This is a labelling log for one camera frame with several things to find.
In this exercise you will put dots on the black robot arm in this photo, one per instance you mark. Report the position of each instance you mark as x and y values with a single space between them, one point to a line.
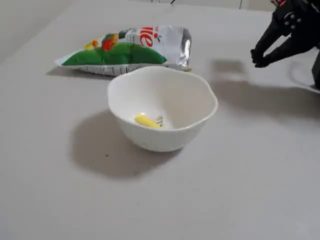
317 70

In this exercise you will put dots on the white ceramic bowl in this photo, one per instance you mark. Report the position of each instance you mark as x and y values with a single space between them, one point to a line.
160 140

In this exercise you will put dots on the veggie straw snack packet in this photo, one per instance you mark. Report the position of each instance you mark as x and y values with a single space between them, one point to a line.
120 52

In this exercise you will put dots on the pale green veggie straw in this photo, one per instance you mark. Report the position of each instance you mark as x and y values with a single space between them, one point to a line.
187 69

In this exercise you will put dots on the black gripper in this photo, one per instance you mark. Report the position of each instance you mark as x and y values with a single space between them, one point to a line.
294 29

